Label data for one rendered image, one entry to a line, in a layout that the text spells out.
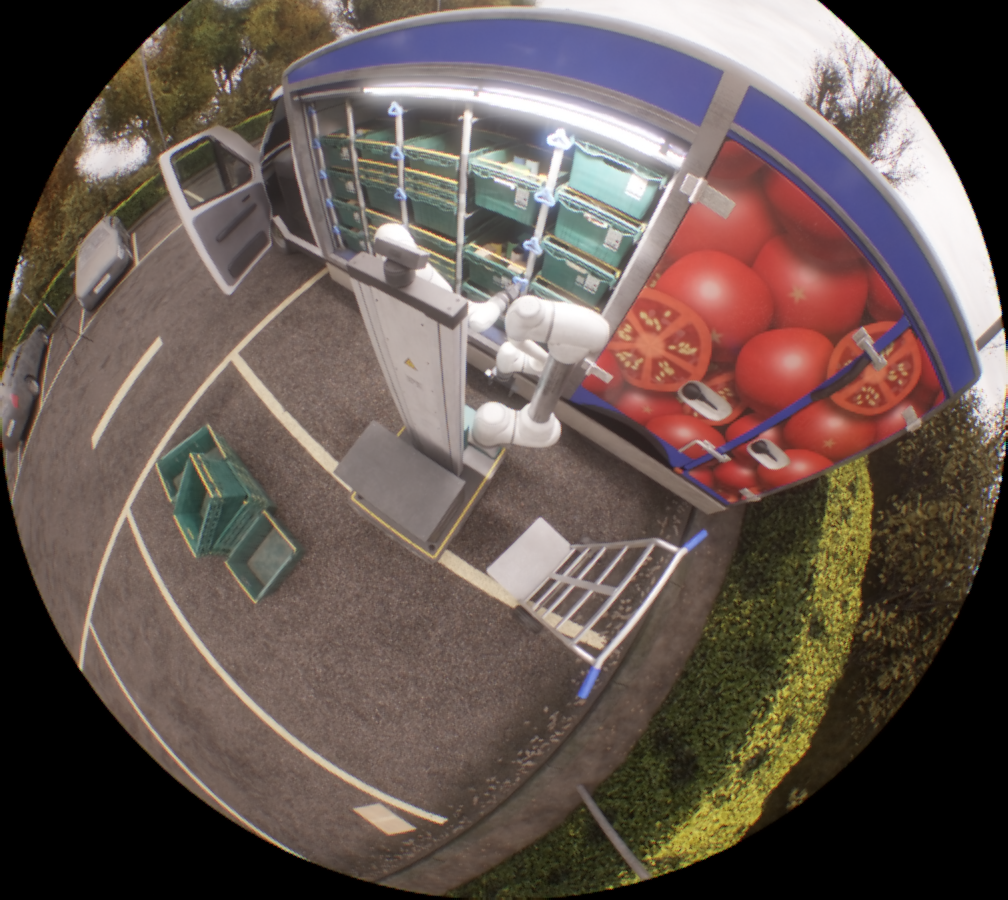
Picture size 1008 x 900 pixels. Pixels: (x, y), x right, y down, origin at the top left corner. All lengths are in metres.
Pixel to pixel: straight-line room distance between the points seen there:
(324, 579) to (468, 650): 1.13
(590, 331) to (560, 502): 1.66
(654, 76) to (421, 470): 1.74
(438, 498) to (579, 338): 0.93
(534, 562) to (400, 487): 1.22
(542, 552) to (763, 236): 2.19
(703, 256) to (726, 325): 0.29
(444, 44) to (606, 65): 0.62
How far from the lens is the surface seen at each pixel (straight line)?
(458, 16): 1.41
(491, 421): 1.30
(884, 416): 1.72
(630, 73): 1.10
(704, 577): 2.96
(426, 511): 1.43
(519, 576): 2.29
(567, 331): 0.91
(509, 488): 2.31
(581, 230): 1.44
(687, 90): 1.08
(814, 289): 1.23
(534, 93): 1.29
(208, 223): 3.47
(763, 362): 1.39
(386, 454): 1.51
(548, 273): 1.64
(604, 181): 1.33
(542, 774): 3.05
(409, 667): 2.48
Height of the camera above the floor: 2.25
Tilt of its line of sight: 62 degrees down
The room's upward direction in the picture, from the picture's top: 15 degrees clockwise
